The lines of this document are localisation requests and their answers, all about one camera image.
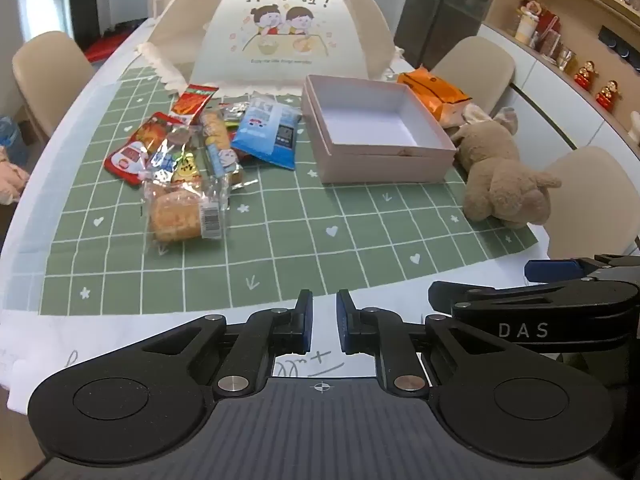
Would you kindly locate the blue white snack packet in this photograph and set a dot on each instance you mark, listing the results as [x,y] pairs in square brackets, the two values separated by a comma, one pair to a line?
[265,130]

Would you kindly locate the red figurine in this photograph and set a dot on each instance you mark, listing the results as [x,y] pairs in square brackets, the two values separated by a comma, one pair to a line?
[607,96]
[586,77]

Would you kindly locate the red bag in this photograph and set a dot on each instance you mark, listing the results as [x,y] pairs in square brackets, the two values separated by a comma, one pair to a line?
[105,47]

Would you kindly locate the blue water bottle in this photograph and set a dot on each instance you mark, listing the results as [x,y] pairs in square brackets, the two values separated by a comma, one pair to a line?
[10,137]

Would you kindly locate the brown plush toy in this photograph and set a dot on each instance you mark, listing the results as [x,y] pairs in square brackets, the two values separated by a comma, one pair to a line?
[500,175]

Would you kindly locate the yellow candy packet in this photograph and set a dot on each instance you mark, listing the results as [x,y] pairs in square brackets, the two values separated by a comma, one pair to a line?
[186,170]

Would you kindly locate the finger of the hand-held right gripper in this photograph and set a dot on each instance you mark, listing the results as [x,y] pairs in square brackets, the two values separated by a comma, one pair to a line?
[450,294]
[550,271]

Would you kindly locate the small red packet white label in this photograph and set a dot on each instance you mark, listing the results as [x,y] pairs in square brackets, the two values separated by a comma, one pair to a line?
[127,162]

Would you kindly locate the dark glass cabinet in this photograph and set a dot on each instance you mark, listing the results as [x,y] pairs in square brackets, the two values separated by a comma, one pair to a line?
[450,5]

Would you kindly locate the clear packet of white candies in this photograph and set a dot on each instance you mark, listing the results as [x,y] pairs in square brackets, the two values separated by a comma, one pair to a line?
[234,114]

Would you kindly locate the white yellow cup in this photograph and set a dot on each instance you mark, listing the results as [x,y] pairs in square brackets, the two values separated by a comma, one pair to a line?
[525,30]

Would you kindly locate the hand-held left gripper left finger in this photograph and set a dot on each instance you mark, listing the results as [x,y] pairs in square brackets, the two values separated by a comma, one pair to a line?
[302,325]

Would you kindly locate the green checked tablecloth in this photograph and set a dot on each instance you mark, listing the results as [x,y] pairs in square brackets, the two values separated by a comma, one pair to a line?
[300,240]

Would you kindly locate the white low cabinet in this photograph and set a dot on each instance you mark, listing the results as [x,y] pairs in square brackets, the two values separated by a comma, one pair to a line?
[565,110]

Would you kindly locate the biscuit roll packet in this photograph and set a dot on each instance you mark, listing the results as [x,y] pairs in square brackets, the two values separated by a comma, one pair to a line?
[215,135]

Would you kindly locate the clear brown snack packet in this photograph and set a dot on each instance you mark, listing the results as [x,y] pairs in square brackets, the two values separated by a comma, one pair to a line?
[181,139]

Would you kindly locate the beige chair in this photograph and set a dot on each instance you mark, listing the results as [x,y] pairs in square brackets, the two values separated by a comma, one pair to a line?
[475,65]
[50,75]
[595,185]

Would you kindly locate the long red snack packet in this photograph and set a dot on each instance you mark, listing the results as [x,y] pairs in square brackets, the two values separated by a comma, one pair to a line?
[192,102]

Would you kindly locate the orange packet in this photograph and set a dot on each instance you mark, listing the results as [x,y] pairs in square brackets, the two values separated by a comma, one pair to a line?
[430,87]

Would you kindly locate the pink cloth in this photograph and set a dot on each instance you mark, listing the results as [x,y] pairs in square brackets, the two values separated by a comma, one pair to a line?
[12,175]

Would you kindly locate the wooden wall shelf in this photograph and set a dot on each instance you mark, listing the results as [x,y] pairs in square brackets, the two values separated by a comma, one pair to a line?
[575,5]

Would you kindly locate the pink cardboard box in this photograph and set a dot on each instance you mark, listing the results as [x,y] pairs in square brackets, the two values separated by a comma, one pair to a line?
[380,160]

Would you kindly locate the blue foil candy packet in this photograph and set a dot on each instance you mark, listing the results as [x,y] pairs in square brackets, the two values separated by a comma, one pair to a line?
[162,165]

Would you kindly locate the red picture snack packet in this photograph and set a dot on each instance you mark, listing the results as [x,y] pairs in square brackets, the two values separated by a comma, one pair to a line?
[152,130]

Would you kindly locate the clear bread packet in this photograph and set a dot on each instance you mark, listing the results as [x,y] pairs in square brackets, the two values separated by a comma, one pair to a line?
[175,215]

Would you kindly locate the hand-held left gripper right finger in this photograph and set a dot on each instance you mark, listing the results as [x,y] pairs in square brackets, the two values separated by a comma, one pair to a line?
[345,325]

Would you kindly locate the glass jar brown contents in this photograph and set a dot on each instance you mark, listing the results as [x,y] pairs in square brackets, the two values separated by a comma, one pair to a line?
[549,42]

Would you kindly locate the printed mesh food cover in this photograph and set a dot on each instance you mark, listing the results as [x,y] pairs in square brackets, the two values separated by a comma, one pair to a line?
[280,60]

